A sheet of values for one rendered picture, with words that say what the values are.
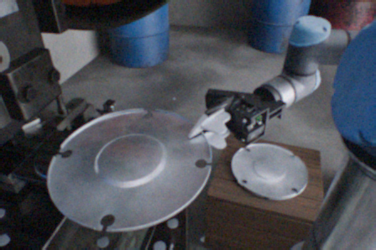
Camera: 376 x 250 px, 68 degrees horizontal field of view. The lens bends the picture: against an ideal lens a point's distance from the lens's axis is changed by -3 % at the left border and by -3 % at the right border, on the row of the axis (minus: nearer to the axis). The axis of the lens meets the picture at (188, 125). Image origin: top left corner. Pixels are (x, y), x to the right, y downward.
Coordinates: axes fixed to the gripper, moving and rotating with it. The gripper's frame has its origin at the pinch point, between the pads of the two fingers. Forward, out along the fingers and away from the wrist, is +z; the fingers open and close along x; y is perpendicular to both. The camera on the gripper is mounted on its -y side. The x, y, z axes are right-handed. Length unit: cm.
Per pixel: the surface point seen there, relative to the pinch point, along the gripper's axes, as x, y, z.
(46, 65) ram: -16.9, -13.7, 18.3
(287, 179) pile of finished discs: 48, -1, -43
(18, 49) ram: -20.1, -15.0, 21.2
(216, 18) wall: 86, -234, -217
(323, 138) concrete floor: 90, -25, -122
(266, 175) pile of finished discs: 47, -7, -37
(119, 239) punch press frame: 14.5, 1.6, 20.2
